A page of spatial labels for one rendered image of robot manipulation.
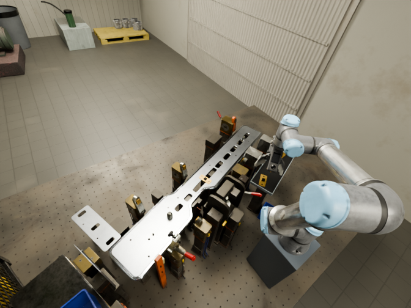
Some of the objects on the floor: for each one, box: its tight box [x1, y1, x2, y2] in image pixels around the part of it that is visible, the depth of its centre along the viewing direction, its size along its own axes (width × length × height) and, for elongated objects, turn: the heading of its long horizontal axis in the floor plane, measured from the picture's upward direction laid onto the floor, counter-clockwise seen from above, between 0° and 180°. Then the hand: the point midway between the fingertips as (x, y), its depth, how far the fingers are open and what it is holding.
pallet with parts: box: [93, 18, 149, 45], centre depth 553 cm, size 128×85×34 cm, turn 121°
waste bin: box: [0, 6, 31, 50], centre depth 443 cm, size 56×56×71 cm
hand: (266, 172), depth 115 cm, fingers open, 14 cm apart
